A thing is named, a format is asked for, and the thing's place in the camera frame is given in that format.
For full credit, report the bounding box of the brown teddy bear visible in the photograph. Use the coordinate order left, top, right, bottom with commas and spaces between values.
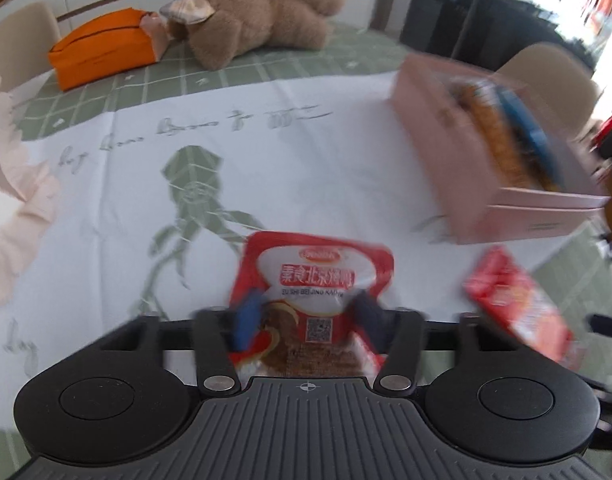
161, 0, 345, 70

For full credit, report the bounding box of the red white roast duck packet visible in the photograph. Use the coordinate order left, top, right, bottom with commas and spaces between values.
230, 231, 395, 380

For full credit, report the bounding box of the red spicy strip snack packet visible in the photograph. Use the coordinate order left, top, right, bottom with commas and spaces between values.
464, 245, 584, 370

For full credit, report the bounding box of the pink cardboard box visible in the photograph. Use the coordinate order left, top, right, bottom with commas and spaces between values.
391, 52, 608, 244

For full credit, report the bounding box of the long biscuit pack clear wrapper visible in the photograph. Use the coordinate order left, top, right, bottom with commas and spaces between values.
448, 77, 546, 191

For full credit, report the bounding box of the beige chair right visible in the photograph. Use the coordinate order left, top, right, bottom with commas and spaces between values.
496, 42, 600, 140

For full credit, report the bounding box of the beige chair far left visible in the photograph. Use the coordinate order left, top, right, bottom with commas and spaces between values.
0, 2, 61, 91

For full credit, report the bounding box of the beige chair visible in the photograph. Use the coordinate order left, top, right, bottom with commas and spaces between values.
496, 42, 600, 140
0, 2, 61, 91

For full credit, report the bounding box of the blue seaweed snack bag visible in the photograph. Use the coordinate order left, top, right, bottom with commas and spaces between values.
494, 86, 563, 192

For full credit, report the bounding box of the orange tissue pouch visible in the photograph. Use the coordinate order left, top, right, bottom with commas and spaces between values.
48, 8, 169, 92

